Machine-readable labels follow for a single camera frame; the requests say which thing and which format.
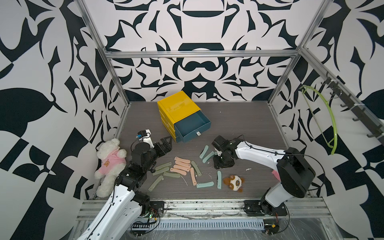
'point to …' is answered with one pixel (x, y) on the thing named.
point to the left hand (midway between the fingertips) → (164, 137)
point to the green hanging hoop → (331, 145)
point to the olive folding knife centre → (171, 174)
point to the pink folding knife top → (187, 161)
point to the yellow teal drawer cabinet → (181, 116)
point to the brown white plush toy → (234, 183)
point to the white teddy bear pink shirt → (114, 161)
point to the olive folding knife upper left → (163, 165)
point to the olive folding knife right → (196, 168)
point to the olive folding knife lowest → (155, 183)
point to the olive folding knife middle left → (160, 171)
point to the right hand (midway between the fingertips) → (216, 163)
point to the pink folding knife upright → (194, 182)
